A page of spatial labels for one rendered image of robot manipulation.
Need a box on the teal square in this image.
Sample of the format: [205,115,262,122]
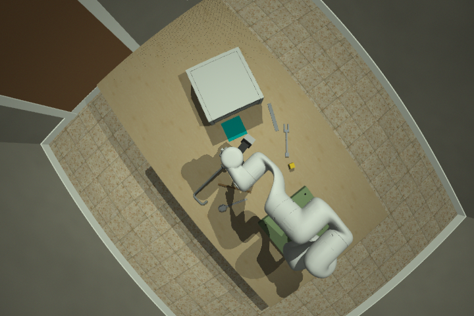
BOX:
[221,115,247,141]

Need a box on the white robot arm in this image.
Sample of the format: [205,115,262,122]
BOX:
[221,134,353,278]

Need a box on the grey metal spoon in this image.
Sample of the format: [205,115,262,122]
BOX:
[218,198,247,212]

